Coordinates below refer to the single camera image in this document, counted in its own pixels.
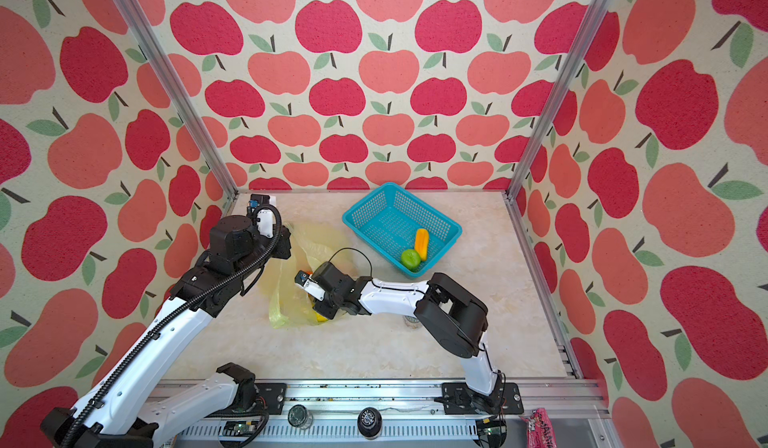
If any yellow plastic avocado-print bag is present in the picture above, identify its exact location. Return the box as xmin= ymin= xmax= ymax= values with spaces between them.
xmin=259 ymin=219 xmax=361 ymax=330

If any green toy fruit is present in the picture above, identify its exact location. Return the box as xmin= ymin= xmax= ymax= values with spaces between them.
xmin=400 ymin=249 xmax=422 ymax=272

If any yellow toy mango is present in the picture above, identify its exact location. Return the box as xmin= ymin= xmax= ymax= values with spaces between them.
xmin=414 ymin=228 xmax=430 ymax=262

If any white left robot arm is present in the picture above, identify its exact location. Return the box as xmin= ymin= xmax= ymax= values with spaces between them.
xmin=40 ymin=215 xmax=291 ymax=447

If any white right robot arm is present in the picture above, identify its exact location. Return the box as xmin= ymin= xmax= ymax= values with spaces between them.
xmin=295 ymin=261 xmax=504 ymax=415

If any teal plastic mesh basket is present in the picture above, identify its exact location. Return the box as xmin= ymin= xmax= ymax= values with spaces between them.
xmin=342 ymin=183 xmax=462 ymax=278

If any small glass jar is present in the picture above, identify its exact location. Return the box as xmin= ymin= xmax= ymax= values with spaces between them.
xmin=287 ymin=404 xmax=314 ymax=430

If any black round knob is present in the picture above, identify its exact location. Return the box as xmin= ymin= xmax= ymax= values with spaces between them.
xmin=356 ymin=407 xmax=383 ymax=440

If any pink snack packet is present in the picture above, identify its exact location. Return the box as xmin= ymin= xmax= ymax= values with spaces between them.
xmin=521 ymin=408 xmax=557 ymax=448

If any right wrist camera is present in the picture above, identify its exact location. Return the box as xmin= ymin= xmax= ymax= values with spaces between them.
xmin=294 ymin=270 xmax=326 ymax=301

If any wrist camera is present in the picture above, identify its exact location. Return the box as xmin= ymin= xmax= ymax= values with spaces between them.
xmin=294 ymin=270 xmax=326 ymax=301
xmin=208 ymin=192 xmax=283 ymax=263

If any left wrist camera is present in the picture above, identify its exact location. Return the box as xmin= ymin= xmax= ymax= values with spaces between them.
xmin=208 ymin=192 xmax=283 ymax=263

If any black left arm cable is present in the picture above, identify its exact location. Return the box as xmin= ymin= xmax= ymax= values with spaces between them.
xmin=59 ymin=203 xmax=283 ymax=448

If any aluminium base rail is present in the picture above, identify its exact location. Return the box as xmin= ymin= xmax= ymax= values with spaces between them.
xmin=168 ymin=378 xmax=622 ymax=447

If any aluminium frame post left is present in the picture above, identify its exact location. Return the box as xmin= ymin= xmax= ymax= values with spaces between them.
xmin=112 ymin=0 xmax=239 ymax=202

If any aluminium frame post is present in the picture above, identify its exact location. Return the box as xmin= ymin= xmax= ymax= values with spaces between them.
xmin=504 ymin=0 xmax=612 ymax=205
xmin=112 ymin=0 xmax=239 ymax=202

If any aluminium frame post right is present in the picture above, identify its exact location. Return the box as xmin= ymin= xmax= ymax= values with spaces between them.
xmin=504 ymin=0 xmax=612 ymax=205

